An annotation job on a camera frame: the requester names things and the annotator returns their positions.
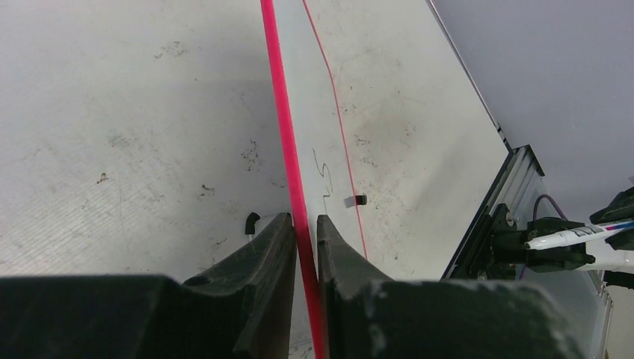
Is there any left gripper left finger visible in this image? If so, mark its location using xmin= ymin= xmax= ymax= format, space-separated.
xmin=1 ymin=213 xmax=296 ymax=358

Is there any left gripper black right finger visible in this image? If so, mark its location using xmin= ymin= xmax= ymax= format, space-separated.
xmin=316 ymin=215 xmax=583 ymax=358

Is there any pink-framed whiteboard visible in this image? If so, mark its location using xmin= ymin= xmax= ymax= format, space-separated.
xmin=261 ymin=1 xmax=367 ymax=358

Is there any black whiteboard marker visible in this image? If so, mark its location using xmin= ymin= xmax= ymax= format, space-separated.
xmin=524 ymin=220 xmax=633 ymax=251

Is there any black whiteboard clip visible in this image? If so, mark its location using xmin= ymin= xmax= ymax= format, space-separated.
xmin=354 ymin=194 xmax=368 ymax=206
xmin=244 ymin=212 xmax=261 ymax=236

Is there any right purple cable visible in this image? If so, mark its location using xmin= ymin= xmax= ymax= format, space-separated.
xmin=532 ymin=194 xmax=569 ymax=222

